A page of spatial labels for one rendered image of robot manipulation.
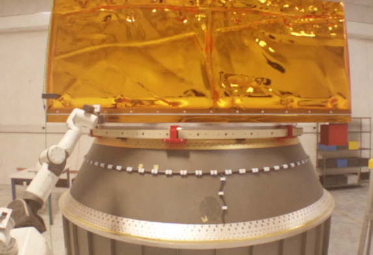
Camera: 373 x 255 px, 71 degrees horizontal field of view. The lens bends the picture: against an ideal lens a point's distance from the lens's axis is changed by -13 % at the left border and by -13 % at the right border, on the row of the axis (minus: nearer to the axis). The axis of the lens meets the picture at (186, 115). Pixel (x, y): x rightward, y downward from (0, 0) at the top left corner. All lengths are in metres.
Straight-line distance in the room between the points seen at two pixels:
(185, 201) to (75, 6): 1.34
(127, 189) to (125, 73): 0.66
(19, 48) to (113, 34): 6.81
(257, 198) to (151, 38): 1.08
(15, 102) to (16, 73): 0.76
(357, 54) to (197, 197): 8.00
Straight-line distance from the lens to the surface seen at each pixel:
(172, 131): 1.62
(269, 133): 1.79
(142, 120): 1.73
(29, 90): 8.12
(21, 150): 8.22
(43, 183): 1.23
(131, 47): 1.75
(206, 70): 1.73
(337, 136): 2.03
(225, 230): 1.54
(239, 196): 1.61
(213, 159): 1.64
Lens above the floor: 1.75
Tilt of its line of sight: 2 degrees up
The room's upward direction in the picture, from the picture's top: straight up
